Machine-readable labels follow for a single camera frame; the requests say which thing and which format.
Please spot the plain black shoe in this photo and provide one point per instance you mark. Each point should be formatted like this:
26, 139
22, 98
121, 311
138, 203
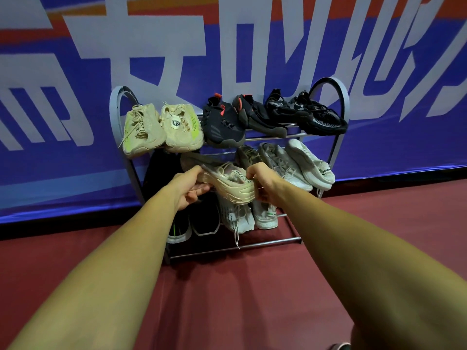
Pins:
324, 122

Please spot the black shoe orange marks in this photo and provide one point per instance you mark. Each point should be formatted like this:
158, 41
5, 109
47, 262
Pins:
153, 178

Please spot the white knit sneaker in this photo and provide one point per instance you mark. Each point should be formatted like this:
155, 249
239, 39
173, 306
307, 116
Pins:
264, 218
233, 218

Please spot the beige knit sneaker plain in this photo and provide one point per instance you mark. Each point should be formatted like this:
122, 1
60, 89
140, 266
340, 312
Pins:
142, 134

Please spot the tan chunky sneaker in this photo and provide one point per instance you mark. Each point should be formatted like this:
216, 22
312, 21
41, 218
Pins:
230, 180
248, 156

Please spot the person's right forearm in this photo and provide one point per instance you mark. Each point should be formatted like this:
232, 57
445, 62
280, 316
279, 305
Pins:
375, 273

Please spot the grey white sneaker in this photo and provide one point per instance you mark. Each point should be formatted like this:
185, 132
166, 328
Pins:
284, 164
310, 164

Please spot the person's right hand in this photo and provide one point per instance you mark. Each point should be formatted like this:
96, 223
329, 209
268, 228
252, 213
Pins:
268, 180

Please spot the black green sneaker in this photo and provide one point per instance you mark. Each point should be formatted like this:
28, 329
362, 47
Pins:
206, 220
180, 231

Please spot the person's left hand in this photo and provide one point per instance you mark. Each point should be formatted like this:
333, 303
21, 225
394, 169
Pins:
186, 189

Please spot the person's left forearm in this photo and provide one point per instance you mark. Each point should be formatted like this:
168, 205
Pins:
98, 280

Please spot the blue printed wall banner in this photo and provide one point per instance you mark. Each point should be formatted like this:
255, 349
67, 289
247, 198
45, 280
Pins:
54, 160

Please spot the black white worn shoe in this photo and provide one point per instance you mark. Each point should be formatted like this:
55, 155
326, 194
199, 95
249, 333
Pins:
341, 347

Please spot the beige sneaker green stripe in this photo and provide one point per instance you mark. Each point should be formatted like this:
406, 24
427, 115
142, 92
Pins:
182, 131

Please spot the grey metal shoe rack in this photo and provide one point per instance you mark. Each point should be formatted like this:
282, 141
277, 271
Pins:
114, 116

